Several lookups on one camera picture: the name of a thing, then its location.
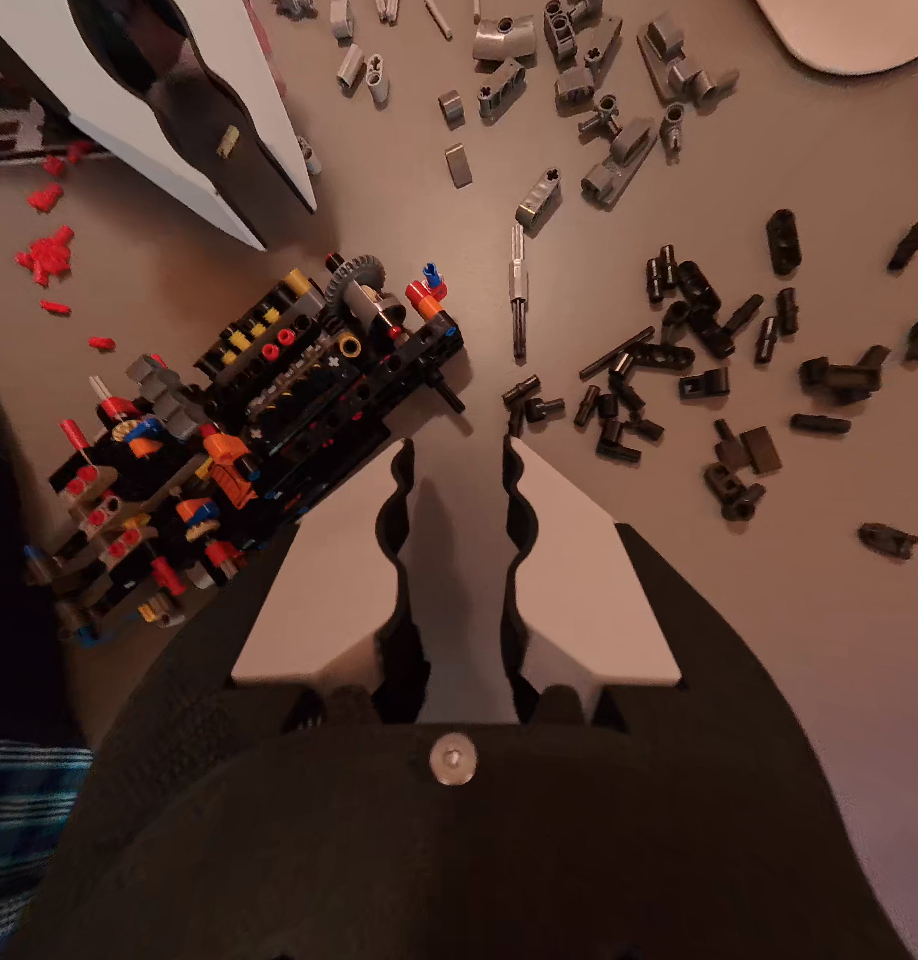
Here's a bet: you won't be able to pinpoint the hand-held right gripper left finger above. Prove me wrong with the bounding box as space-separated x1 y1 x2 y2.
231 438 431 725

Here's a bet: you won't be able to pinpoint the dark navy garment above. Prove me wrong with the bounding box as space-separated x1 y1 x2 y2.
0 360 77 744

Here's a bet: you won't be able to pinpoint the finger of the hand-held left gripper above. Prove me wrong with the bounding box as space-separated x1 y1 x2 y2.
0 0 270 253
166 0 319 216

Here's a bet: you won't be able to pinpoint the pile of red lego pins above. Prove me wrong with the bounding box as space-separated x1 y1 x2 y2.
15 138 118 354

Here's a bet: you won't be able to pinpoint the pile of black lego pieces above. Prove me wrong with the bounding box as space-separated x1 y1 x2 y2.
500 210 918 564

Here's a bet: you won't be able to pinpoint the black axle with grey sleeve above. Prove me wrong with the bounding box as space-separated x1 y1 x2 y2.
509 223 532 363

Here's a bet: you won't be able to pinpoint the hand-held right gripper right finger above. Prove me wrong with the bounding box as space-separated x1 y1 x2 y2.
500 435 683 725

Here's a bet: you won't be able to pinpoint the lego car chassis model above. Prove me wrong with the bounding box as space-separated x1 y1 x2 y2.
24 255 467 650

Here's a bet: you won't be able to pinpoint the scattered grey lego pieces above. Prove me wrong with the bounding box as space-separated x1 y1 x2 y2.
275 0 737 237

